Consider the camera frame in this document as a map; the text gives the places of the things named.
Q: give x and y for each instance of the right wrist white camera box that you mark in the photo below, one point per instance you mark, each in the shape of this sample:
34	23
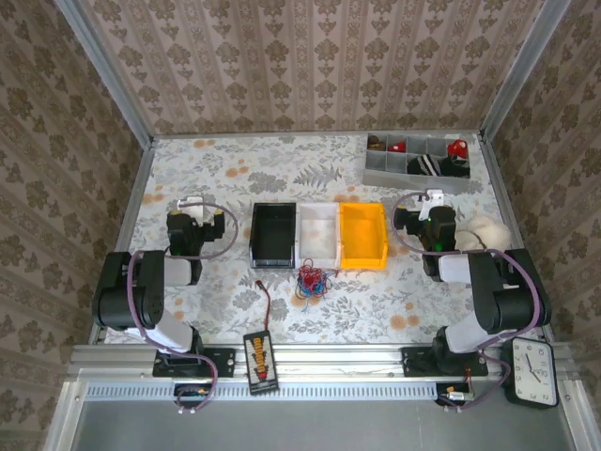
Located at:
434	193

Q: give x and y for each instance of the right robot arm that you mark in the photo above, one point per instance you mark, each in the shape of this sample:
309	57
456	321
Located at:
507	300

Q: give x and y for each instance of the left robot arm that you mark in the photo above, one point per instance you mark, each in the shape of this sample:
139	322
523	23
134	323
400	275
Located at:
150	291

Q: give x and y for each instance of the green orange connector plug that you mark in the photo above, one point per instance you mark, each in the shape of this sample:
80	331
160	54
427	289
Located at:
199	391

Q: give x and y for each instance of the aluminium frame post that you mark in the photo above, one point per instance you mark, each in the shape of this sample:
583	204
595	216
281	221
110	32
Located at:
521	70
105	70

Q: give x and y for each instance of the aluminium side rail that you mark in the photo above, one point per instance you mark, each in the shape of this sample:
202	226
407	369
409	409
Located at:
127	225
497	188

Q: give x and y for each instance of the brown small item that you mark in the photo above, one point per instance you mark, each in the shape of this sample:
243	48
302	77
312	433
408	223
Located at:
374	142

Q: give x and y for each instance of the silver connector plug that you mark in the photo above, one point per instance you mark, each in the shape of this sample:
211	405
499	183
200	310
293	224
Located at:
455	396

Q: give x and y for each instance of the white plastic bin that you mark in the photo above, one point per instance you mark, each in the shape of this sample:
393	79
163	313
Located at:
318	235

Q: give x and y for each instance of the black plastic bin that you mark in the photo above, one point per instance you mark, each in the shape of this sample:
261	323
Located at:
273	235

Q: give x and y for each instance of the red white small item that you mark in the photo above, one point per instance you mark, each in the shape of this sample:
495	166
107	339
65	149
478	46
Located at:
457	148

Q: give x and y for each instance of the black white table clock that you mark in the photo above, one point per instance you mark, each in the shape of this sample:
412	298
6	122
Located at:
533	371

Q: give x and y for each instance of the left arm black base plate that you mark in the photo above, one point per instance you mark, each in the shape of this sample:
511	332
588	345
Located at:
225	362

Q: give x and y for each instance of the grey compartment organizer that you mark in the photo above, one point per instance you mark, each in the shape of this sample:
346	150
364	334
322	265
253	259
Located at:
396	176

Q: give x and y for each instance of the black circuit board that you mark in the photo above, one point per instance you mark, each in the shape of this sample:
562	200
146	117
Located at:
260	362

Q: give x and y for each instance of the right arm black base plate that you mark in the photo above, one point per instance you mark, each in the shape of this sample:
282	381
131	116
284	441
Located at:
413	362

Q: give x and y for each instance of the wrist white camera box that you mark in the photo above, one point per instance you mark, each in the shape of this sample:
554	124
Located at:
192	201
434	193

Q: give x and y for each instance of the grey metal panel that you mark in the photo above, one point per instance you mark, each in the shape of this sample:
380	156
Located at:
305	427

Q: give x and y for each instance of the yellow plastic bin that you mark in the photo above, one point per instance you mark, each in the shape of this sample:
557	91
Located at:
362	235

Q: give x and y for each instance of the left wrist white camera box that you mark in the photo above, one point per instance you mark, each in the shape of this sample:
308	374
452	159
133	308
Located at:
192	201

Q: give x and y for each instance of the white plush toy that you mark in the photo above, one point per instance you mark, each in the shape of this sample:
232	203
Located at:
483	232

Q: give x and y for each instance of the black white striped sock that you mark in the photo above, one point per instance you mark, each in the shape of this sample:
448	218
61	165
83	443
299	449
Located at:
422	165

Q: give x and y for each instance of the aluminium front rail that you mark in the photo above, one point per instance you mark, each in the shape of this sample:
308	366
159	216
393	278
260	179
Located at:
338	362

